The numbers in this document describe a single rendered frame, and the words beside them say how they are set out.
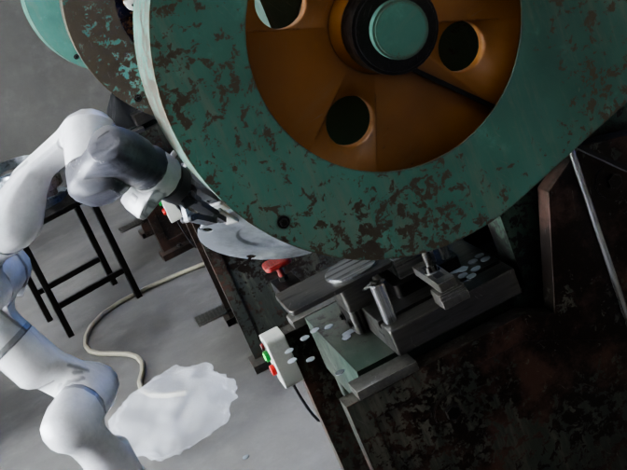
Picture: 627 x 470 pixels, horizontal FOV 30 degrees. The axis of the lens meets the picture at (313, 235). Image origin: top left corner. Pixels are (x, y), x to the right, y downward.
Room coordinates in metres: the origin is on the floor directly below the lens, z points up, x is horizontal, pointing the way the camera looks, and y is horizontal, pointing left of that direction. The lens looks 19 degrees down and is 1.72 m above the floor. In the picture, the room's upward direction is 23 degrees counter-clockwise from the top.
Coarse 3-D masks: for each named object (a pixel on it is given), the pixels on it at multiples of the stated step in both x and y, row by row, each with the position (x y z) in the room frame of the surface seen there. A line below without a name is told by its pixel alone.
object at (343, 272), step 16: (320, 272) 2.47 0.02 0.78; (336, 272) 2.42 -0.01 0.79; (352, 272) 2.38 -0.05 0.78; (368, 272) 2.36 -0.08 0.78; (288, 288) 2.46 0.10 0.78; (304, 288) 2.42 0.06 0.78; (320, 288) 2.38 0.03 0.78; (336, 288) 2.34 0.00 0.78; (352, 288) 2.37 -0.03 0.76; (288, 304) 2.37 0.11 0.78; (304, 304) 2.33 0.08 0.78; (352, 304) 2.36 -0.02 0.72; (368, 304) 2.37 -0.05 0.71; (352, 320) 2.37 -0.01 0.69
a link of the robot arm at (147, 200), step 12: (168, 156) 2.11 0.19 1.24; (168, 168) 2.09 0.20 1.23; (180, 168) 2.13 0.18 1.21; (168, 180) 2.09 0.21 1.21; (132, 192) 2.12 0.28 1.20; (144, 192) 2.10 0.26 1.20; (156, 192) 2.09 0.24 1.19; (168, 192) 2.11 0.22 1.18; (132, 204) 2.11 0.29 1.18; (144, 204) 2.09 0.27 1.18; (156, 204) 2.11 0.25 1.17; (144, 216) 2.10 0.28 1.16
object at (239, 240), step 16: (224, 224) 2.31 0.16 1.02; (240, 224) 2.31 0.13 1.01; (208, 240) 2.38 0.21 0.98; (224, 240) 2.38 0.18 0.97; (240, 240) 2.38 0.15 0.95; (256, 240) 2.39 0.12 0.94; (272, 240) 2.39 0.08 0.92; (240, 256) 2.45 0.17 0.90; (256, 256) 2.45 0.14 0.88; (272, 256) 2.45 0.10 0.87; (288, 256) 2.44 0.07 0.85
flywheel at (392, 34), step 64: (320, 0) 2.04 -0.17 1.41; (384, 0) 1.94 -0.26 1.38; (448, 0) 2.08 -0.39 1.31; (512, 0) 2.10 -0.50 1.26; (256, 64) 2.01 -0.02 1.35; (320, 64) 2.03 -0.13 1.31; (384, 64) 1.93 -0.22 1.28; (512, 64) 2.09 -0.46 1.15; (320, 128) 2.02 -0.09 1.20; (384, 128) 2.04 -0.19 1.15; (448, 128) 2.06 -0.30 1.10
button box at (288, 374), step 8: (272, 328) 2.65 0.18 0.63; (264, 336) 2.62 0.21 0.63; (272, 336) 2.60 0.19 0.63; (280, 336) 2.59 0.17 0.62; (272, 344) 2.58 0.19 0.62; (280, 344) 2.58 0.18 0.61; (272, 352) 2.58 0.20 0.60; (280, 352) 2.58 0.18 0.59; (272, 360) 2.58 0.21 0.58; (280, 360) 2.58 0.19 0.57; (280, 368) 2.58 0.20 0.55; (288, 368) 2.58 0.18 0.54; (296, 368) 2.59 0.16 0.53; (280, 376) 2.58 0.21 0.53; (288, 376) 2.58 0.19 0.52; (296, 376) 2.58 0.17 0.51; (288, 384) 2.58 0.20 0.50; (296, 392) 2.65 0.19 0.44
